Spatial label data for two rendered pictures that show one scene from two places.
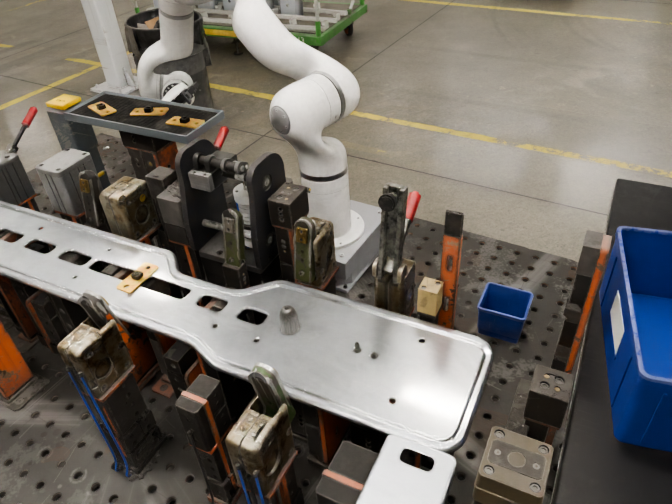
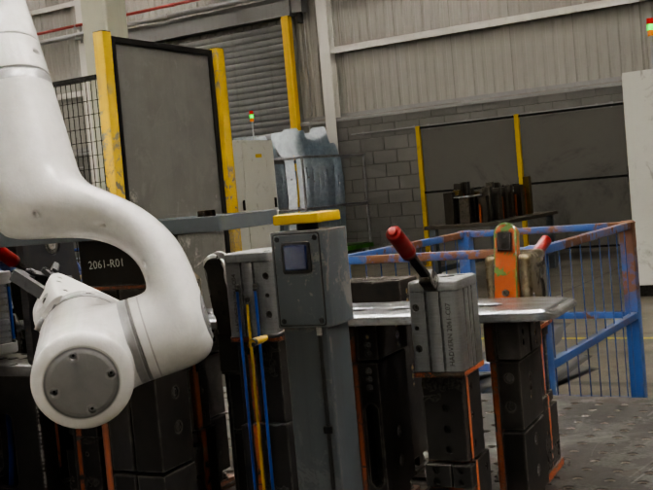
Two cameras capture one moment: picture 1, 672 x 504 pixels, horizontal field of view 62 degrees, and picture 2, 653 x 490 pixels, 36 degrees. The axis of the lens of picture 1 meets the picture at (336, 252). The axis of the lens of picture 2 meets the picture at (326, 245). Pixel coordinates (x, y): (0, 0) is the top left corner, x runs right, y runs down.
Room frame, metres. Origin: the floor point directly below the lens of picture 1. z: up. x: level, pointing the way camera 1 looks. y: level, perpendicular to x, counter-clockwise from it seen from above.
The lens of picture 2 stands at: (2.55, 0.62, 1.18)
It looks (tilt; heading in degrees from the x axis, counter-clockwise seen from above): 3 degrees down; 177
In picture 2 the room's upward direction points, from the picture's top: 5 degrees counter-clockwise
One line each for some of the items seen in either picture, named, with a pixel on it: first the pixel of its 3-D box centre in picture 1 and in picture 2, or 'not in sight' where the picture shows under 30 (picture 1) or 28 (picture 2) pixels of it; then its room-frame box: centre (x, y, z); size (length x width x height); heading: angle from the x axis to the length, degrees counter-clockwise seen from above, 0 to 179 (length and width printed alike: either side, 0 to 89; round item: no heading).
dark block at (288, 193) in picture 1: (298, 275); not in sight; (0.92, 0.08, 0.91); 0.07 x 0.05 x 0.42; 151
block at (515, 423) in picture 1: (508, 468); not in sight; (0.48, -0.25, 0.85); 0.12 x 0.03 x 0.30; 151
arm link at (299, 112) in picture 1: (310, 130); not in sight; (1.21, 0.04, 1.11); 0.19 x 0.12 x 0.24; 135
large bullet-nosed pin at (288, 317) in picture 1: (288, 320); not in sight; (0.68, 0.09, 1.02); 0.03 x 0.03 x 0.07
